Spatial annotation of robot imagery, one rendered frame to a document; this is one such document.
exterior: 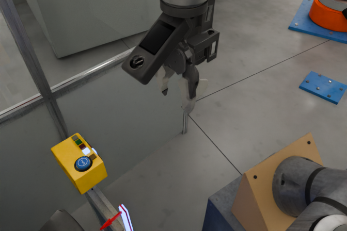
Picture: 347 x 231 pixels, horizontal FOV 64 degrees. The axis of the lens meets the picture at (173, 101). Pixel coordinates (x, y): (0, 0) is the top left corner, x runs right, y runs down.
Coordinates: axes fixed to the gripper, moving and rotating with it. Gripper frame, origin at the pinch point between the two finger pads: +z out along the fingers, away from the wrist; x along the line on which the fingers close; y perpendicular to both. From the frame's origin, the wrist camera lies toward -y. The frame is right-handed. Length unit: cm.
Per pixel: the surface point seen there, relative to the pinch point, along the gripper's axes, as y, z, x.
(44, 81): -6, 36, 70
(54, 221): -28.5, 24.1, 7.9
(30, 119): -18, 51, 70
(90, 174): -14.5, 37.5, 21.5
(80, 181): -18.0, 37.5, 21.5
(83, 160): -13.9, 34.8, 25.2
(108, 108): 18, 70, 70
